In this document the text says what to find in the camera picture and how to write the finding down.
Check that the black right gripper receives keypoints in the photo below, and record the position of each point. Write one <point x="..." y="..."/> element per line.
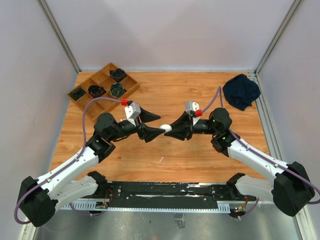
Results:
<point x="179" y="127"/>

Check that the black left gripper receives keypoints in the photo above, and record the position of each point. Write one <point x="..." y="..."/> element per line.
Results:
<point x="148" y="133"/>

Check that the white charging case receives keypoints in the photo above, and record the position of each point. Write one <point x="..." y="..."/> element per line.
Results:
<point x="166" y="127"/>

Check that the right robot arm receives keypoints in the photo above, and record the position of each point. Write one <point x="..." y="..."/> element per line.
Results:
<point x="262" y="160"/>

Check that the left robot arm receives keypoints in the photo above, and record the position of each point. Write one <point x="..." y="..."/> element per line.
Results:
<point x="67" y="162"/>

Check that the black yellow rolled tie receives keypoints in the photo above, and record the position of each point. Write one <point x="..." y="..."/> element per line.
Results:
<point x="117" y="90"/>

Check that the wooden compartment tray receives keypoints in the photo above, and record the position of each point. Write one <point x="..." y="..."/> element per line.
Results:
<point x="110" y="82"/>

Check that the black dotted rolled tie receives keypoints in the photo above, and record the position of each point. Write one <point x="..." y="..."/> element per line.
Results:
<point x="117" y="74"/>

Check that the black orange rolled tie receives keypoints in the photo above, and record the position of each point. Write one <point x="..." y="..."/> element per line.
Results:
<point x="96" y="91"/>

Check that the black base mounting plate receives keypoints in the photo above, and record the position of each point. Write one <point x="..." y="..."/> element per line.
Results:
<point x="160" y="196"/>

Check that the dark blue crumpled cloth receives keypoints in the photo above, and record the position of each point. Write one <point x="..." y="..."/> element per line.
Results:
<point x="240" y="92"/>

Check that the dark green rolled tie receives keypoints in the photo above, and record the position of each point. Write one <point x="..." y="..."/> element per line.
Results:
<point x="77" y="93"/>

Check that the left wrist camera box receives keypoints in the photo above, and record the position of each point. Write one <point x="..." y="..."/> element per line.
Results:
<point x="132" y="111"/>

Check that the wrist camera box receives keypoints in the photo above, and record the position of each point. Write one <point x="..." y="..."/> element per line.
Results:
<point x="192" y="108"/>
<point x="132" y="111"/>

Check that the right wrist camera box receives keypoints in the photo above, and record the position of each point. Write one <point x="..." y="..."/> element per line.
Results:
<point x="192" y="108"/>

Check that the aluminium frame rail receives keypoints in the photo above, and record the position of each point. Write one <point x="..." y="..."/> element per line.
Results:
<point x="259" y="219"/>

